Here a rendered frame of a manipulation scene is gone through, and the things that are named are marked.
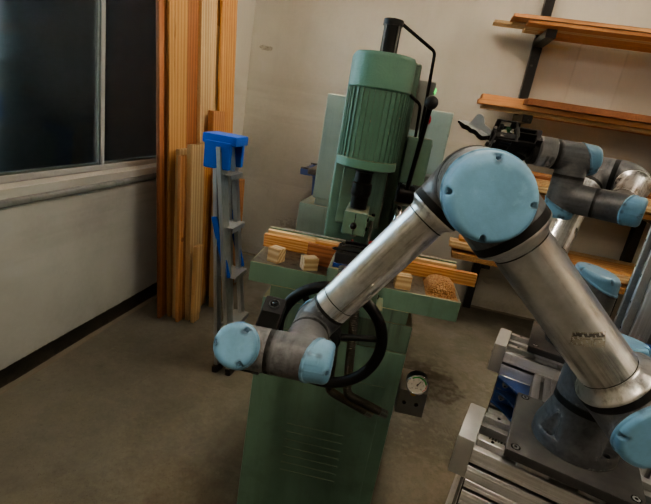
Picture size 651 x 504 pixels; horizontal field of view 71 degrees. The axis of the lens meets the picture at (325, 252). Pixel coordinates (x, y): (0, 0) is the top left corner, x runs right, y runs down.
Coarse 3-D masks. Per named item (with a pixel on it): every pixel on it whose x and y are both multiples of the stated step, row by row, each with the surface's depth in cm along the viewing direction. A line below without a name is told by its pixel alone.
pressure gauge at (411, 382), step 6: (414, 372) 127; (420, 372) 127; (408, 378) 126; (414, 378) 126; (420, 378) 126; (426, 378) 126; (408, 384) 127; (414, 384) 126; (420, 384) 126; (426, 384) 126; (408, 390) 127; (414, 390) 127; (420, 390) 127; (426, 390) 126
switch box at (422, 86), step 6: (420, 84) 150; (426, 84) 150; (432, 84) 150; (420, 90) 151; (426, 90) 151; (432, 90) 150; (420, 96) 152; (420, 102) 152; (414, 108) 153; (426, 108) 152; (414, 114) 153; (414, 120) 154; (420, 120) 154; (414, 126) 154
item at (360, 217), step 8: (352, 208) 138; (368, 208) 142; (344, 216) 134; (352, 216) 134; (360, 216) 133; (344, 224) 135; (360, 224) 134; (344, 232) 135; (352, 232) 135; (360, 232) 135
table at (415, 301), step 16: (256, 256) 134; (288, 256) 138; (256, 272) 130; (272, 272) 130; (288, 272) 129; (304, 272) 128; (320, 272) 130; (384, 288) 126; (416, 288) 130; (384, 304) 128; (400, 304) 127; (416, 304) 126; (432, 304) 126; (448, 304) 125; (448, 320) 126
